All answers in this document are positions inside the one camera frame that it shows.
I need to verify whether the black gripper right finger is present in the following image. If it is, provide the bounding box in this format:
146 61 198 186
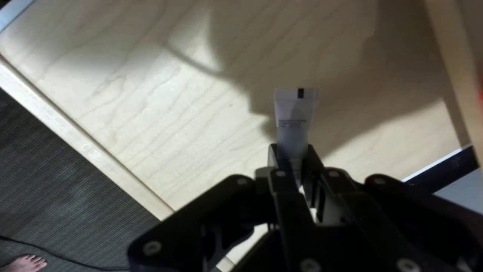
302 144 356 226

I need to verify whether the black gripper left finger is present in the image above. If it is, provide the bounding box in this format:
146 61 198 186
255 142 303 224

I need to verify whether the white tube black cap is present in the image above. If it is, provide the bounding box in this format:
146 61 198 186
272 86 320 176

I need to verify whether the bare human foot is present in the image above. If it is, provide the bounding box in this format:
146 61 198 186
0 254 50 272

